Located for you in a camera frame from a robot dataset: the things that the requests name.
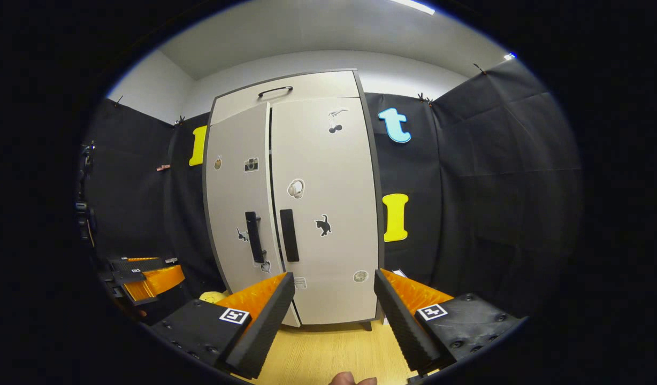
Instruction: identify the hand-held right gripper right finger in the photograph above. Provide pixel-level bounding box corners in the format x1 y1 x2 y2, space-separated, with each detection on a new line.
374 268 524 375

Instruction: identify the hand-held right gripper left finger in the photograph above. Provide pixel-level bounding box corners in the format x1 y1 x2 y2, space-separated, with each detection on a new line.
149 272 296 379

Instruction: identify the white shoe cabinet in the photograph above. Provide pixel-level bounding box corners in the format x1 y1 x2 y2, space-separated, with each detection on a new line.
203 68 385 328

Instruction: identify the white cabinet door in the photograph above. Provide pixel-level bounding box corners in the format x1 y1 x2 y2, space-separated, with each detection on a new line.
270 96 381 325
204 102 301 328

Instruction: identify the white cabinet drawer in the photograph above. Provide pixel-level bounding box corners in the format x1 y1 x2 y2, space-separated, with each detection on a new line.
208 70 361 125

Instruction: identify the black backdrop cloth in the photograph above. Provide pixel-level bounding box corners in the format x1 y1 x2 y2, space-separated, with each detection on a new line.
82 59 583 321

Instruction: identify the long ceiling light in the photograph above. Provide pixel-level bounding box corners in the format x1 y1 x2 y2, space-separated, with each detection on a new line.
390 0 436 16

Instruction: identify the black door handle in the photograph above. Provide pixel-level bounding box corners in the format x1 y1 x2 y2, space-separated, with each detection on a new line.
279 209 300 263
245 211 265 264

